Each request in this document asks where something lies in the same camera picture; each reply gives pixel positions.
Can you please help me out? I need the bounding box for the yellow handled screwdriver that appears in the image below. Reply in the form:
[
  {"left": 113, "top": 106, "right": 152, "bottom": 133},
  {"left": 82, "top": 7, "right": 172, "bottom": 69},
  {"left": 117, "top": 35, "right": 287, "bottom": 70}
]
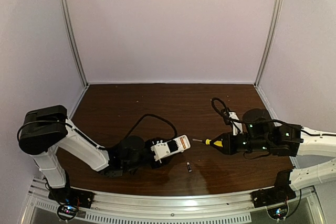
[{"left": 192, "top": 138, "right": 223, "bottom": 148}]

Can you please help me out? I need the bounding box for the white remote control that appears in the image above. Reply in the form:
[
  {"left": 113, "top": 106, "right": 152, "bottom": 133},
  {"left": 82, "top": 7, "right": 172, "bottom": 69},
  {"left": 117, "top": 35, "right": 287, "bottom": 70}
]
[{"left": 170, "top": 135, "right": 191, "bottom": 155}]

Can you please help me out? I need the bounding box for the black battery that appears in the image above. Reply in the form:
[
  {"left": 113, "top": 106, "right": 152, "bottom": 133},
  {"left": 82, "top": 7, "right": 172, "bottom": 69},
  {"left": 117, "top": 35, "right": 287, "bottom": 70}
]
[{"left": 186, "top": 162, "right": 192, "bottom": 173}]

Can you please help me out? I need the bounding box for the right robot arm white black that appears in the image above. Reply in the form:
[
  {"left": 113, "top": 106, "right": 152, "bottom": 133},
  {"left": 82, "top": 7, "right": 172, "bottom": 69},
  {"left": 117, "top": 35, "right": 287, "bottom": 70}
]
[{"left": 204, "top": 109, "right": 335, "bottom": 197}]

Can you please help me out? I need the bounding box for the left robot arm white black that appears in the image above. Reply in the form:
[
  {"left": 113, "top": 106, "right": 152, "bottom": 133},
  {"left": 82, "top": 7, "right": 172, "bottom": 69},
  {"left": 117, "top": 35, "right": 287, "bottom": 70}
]
[{"left": 17, "top": 105, "right": 190, "bottom": 195}]

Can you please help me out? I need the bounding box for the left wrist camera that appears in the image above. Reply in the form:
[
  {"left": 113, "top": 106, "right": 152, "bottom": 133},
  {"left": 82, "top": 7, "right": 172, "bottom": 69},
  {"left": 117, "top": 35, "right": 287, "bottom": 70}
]
[{"left": 150, "top": 140, "right": 175, "bottom": 162}]

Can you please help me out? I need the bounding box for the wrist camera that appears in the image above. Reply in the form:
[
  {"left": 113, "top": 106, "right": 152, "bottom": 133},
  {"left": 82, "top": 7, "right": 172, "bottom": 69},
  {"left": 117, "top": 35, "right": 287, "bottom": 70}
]
[
  {"left": 150, "top": 140, "right": 175, "bottom": 162},
  {"left": 224, "top": 110, "right": 243, "bottom": 135}
]

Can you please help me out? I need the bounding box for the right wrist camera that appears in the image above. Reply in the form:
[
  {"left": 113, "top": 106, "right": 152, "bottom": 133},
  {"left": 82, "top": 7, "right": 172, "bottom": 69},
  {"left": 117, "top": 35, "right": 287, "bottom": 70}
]
[{"left": 224, "top": 110, "right": 243, "bottom": 135}]

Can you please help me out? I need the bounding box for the right black camera cable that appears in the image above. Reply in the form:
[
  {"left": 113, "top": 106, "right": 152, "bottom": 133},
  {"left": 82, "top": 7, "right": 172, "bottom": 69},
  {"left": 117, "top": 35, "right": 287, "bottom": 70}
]
[{"left": 211, "top": 97, "right": 310, "bottom": 133}]

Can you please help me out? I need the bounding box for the black camera cable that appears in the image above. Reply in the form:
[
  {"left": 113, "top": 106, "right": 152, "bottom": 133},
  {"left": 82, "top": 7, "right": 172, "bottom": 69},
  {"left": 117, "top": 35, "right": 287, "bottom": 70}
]
[
  {"left": 104, "top": 113, "right": 179, "bottom": 151},
  {"left": 211, "top": 97, "right": 310, "bottom": 133}
]

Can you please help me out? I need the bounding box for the left black camera cable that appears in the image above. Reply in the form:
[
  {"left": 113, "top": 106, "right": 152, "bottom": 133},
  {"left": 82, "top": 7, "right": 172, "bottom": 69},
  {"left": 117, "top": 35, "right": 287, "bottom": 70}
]
[{"left": 104, "top": 113, "right": 179, "bottom": 151}]

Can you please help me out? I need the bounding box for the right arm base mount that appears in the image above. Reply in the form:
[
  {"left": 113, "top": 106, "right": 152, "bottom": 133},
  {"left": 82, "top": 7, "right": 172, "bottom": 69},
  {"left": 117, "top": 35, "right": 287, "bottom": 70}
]
[{"left": 250, "top": 187, "right": 296, "bottom": 208}]

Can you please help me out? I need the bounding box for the front aluminium rail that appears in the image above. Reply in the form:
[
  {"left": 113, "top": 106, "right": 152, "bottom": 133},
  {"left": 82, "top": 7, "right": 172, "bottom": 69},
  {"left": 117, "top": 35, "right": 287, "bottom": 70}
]
[{"left": 18, "top": 178, "right": 327, "bottom": 223}]

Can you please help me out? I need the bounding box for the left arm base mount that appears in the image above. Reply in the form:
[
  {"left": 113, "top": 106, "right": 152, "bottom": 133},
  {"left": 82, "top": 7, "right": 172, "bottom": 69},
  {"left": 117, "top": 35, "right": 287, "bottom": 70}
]
[{"left": 48, "top": 188, "right": 95, "bottom": 209}]

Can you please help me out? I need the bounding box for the right aluminium frame post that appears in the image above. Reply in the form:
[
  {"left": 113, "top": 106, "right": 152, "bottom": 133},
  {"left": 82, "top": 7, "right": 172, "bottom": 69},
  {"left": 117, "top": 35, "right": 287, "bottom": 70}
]
[{"left": 254, "top": 0, "right": 284, "bottom": 88}]

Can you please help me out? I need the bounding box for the aluminium frame post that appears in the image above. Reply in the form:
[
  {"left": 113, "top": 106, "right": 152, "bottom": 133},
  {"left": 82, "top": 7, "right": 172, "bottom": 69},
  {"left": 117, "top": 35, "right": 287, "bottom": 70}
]
[
  {"left": 254, "top": 0, "right": 284, "bottom": 88},
  {"left": 60, "top": 0, "right": 89, "bottom": 88}
]

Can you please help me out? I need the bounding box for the left aluminium frame post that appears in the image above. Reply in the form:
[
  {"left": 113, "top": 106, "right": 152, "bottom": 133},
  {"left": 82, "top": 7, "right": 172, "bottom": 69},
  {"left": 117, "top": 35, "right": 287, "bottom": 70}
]
[{"left": 60, "top": 0, "right": 89, "bottom": 88}]

